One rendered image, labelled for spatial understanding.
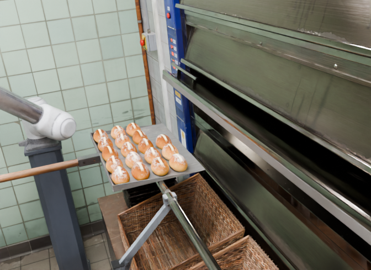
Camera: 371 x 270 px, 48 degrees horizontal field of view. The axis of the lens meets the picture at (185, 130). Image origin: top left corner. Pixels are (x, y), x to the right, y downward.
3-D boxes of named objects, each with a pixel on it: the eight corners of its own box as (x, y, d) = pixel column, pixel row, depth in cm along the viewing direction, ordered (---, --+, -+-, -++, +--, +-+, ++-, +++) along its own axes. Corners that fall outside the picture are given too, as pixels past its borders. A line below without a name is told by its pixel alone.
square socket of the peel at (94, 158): (79, 167, 169) (77, 160, 168) (78, 164, 172) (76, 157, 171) (101, 163, 172) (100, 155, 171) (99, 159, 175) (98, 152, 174)
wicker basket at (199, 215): (203, 213, 236) (200, 170, 225) (249, 279, 186) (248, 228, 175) (119, 237, 223) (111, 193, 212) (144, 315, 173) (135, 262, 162)
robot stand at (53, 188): (60, 269, 290) (25, 139, 251) (90, 261, 295) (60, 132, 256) (61, 290, 272) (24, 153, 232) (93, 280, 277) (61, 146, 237)
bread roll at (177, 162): (191, 170, 160) (190, 157, 158) (175, 174, 158) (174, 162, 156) (180, 160, 169) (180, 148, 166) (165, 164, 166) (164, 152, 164)
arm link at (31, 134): (44, 126, 252) (36, 91, 244) (62, 132, 241) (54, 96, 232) (20, 136, 241) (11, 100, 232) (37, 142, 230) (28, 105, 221)
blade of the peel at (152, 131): (113, 192, 150) (112, 185, 148) (90, 137, 198) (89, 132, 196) (205, 170, 160) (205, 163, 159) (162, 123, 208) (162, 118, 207)
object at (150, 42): (154, 47, 265) (152, 31, 261) (158, 49, 256) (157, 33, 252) (143, 49, 263) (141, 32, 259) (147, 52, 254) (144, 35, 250)
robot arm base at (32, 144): (20, 141, 249) (17, 133, 247) (58, 133, 254) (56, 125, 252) (19, 153, 233) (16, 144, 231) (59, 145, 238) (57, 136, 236)
